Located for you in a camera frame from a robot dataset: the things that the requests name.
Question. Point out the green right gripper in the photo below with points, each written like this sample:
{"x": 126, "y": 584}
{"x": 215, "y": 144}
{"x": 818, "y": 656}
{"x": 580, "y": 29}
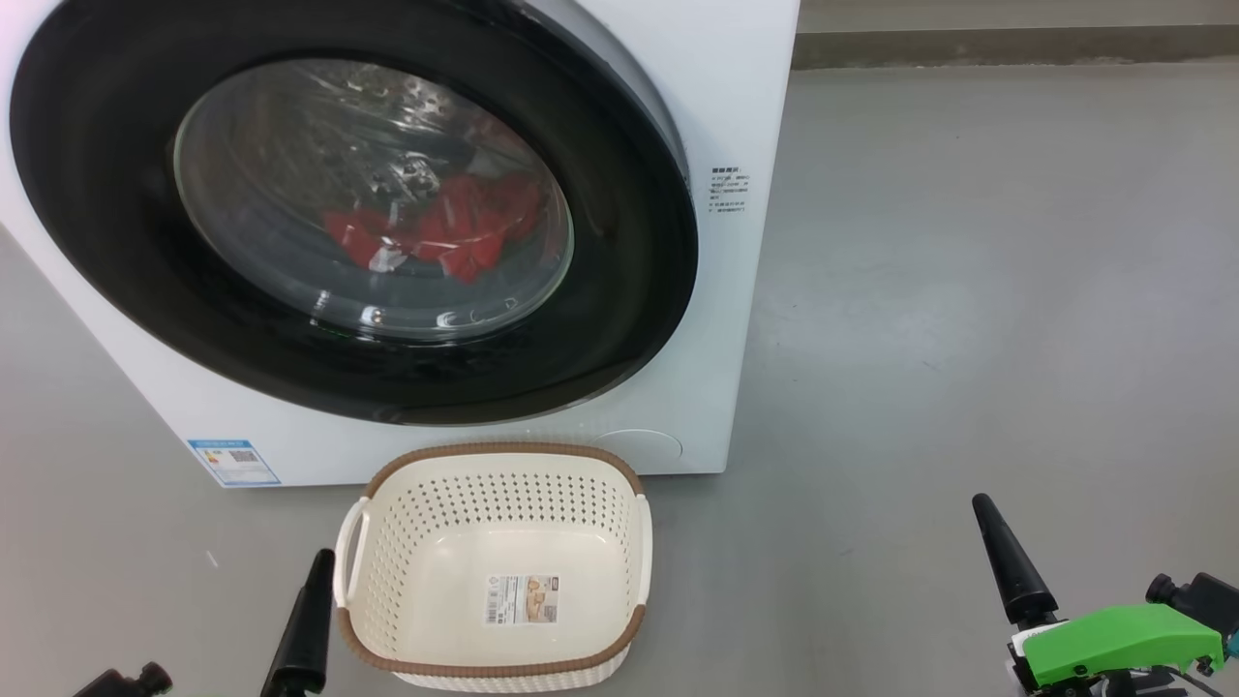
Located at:
{"x": 1113, "y": 639}

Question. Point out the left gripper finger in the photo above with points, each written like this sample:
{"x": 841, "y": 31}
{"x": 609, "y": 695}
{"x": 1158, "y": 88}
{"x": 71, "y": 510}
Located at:
{"x": 305, "y": 629}

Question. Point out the black glass washer door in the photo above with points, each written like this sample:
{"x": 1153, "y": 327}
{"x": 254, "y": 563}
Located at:
{"x": 116, "y": 242}

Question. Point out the red and white garment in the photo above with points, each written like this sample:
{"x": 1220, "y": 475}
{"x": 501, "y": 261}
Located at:
{"x": 465, "y": 218}

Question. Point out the cream laundry basket brown rim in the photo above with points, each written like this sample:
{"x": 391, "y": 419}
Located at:
{"x": 436, "y": 542}

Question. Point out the printed label sticker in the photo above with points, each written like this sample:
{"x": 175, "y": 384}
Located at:
{"x": 523, "y": 598}

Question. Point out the white front-load washing machine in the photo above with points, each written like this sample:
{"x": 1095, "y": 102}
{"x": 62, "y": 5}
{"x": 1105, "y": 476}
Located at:
{"x": 736, "y": 339}

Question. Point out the blue energy label sticker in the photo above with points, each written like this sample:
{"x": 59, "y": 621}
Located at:
{"x": 232, "y": 463}

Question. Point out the round white filter cover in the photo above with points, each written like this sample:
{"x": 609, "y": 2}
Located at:
{"x": 639, "y": 450}

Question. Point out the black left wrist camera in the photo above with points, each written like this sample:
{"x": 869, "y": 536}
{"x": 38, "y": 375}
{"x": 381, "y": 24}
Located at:
{"x": 126, "y": 682}

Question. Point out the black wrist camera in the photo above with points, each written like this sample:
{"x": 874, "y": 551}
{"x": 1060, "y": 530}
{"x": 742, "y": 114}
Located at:
{"x": 126, "y": 682}
{"x": 1205, "y": 595}

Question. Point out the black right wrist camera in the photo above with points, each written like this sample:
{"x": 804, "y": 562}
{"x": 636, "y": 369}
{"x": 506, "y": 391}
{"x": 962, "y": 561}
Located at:
{"x": 1205, "y": 595}

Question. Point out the teal right camera connector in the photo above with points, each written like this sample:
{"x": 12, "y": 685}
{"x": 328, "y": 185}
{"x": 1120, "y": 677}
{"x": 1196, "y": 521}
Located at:
{"x": 1232, "y": 647}

